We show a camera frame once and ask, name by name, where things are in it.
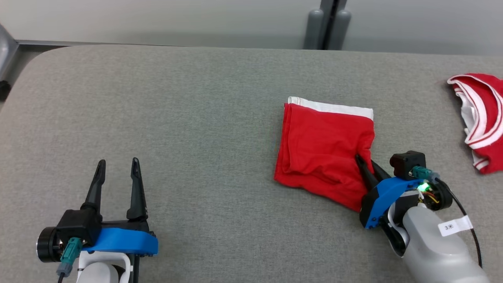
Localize grey cylindrical post foot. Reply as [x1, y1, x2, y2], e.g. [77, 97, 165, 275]
[303, 9, 324, 50]
[328, 9, 351, 50]

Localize black cable teal plug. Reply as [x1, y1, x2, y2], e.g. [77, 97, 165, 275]
[412, 166, 483, 268]
[56, 237, 83, 283]

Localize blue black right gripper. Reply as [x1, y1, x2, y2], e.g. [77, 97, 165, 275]
[355, 154, 453, 230]

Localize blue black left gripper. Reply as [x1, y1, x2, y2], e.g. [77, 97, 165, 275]
[37, 158, 159, 263]

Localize black right cable teal plug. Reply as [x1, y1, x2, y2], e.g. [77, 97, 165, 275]
[412, 166, 483, 268]

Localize red Bulls basketball jersey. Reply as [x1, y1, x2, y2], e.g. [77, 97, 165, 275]
[447, 73, 503, 175]

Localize grey metal stand leg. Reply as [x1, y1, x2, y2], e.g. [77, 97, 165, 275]
[0, 24, 19, 81]

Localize black left cable teal plug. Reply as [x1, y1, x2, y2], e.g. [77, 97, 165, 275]
[56, 237, 83, 283]

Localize red shorts with white stripe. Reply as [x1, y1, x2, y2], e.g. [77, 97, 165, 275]
[274, 96, 376, 213]

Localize grey partition frame post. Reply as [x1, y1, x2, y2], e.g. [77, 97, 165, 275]
[319, 0, 348, 50]

